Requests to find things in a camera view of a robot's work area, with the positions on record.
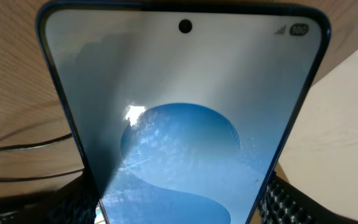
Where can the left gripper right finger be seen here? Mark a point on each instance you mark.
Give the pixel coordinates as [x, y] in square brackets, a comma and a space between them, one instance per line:
[284, 204]

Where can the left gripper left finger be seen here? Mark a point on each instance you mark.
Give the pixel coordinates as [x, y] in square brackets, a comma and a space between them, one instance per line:
[74, 203]

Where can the blue Samsung Galaxy smartphone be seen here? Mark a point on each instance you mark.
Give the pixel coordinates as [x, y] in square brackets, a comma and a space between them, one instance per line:
[180, 111]

